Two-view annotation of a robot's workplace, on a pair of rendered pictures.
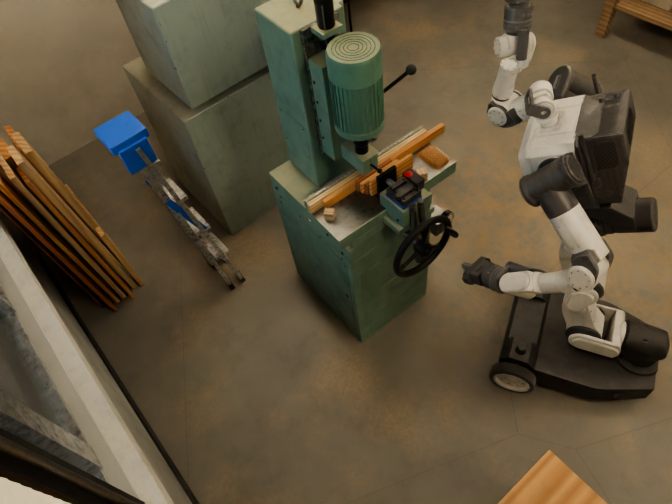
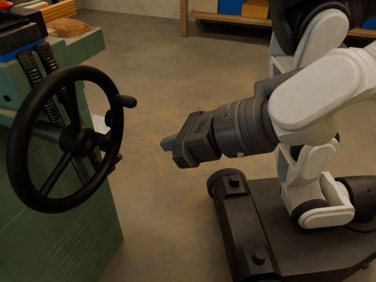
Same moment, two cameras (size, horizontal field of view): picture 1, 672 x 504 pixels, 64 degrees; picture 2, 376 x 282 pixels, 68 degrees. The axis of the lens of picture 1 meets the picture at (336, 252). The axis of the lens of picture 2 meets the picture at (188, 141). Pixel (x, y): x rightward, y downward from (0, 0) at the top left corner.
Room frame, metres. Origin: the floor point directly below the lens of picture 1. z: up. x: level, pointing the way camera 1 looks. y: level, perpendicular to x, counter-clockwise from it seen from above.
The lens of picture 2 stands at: (0.70, -0.24, 1.16)
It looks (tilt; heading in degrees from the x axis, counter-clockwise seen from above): 40 degrees down; 323
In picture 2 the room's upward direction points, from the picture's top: straight up
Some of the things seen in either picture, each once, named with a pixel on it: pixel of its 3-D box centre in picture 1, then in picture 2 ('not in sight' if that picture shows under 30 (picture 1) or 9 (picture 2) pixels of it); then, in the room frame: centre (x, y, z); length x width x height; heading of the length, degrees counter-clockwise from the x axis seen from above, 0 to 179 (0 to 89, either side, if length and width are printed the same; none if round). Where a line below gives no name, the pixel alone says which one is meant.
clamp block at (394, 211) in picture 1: (405, 201); (19, 67); (1.31, -0.29, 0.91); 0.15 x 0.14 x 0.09; 120
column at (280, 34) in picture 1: (312, 95); not in sight; (1.71, -0.01, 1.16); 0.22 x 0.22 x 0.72; 30
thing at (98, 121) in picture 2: (434, 218); (100, 132); (1.46, -0.46, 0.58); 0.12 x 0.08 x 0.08; 30
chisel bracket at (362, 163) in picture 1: (359, 156); not in sight; (1.47, -0.15, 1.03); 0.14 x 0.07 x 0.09; 30
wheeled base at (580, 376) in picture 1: (583, 335); (301, 213); (0.96, -1.03, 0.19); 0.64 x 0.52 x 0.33; 60
